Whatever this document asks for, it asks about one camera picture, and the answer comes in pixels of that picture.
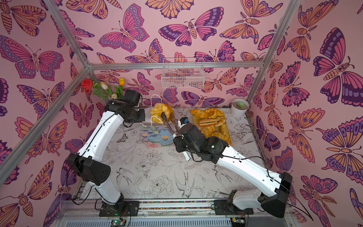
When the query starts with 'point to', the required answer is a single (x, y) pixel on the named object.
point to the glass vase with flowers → (102, 89)
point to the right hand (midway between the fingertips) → (173, 142)
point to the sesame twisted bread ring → (156, 111)
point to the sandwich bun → (208, 122)
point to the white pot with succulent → (239, 106)
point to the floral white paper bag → (157, 135)
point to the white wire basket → (183, 73)
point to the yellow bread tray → (220, 130)
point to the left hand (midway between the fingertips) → (143, 116)
